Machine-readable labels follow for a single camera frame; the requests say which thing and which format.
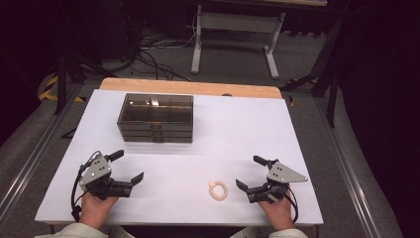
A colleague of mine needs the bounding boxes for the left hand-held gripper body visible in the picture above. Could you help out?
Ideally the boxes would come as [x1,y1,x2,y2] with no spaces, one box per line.
[78,154,135,201]

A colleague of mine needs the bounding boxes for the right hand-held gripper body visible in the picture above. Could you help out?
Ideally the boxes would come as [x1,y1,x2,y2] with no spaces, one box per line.
[247,160,309,204]

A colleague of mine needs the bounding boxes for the beige bracelet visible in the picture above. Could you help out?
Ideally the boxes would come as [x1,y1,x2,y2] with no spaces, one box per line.
[208,179,229,201]

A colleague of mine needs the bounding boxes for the transparent brown drawer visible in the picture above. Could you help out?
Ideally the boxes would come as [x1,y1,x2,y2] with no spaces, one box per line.
[117,122,194,133]

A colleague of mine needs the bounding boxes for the transparent brown drawer box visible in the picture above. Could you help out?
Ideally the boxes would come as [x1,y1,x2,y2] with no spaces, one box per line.
[116,92,194,144]

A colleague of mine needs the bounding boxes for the person's left hand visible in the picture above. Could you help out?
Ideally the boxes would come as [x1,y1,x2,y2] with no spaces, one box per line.
[78,191,120,230]

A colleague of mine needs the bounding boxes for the person's right hand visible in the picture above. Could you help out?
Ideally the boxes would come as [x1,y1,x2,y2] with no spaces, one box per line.
[258,192,295,232]

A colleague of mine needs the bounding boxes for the white table sheet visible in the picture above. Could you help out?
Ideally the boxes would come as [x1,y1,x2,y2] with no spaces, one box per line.
[34,88,325,227]

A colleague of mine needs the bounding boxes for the black metal stand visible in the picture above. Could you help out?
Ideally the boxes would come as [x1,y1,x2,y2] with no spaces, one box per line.
[280,16,346,129]
[53,49,117,117]

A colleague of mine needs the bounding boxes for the yellow black floor tape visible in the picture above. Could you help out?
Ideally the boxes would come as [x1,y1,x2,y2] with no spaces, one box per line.
[38,75,86,103]

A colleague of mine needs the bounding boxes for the wooden table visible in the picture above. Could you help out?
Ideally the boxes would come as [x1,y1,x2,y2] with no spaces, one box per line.
[98,76,284,100]

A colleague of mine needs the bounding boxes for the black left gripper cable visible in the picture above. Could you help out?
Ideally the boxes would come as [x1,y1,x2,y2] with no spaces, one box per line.
[69,151,102,223]

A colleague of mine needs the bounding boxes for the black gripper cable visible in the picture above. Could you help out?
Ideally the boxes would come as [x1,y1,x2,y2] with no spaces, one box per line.
[282,188,300,224]
[69,151,102,223]

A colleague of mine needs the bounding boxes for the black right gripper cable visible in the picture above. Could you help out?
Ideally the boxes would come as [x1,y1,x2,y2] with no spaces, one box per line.
[282,188,300,224]

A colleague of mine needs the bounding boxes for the aluminium floor rail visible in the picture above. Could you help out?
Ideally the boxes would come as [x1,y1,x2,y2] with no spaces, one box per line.
[0,83,84,227]
[312,96,384,238]

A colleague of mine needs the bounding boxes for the black floor cables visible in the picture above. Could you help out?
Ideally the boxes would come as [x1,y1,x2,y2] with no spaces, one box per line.
[130,31,193,82]

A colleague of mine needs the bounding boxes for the white metal desk frame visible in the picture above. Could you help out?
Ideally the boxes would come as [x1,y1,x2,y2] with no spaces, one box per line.
[190,4,287,80]

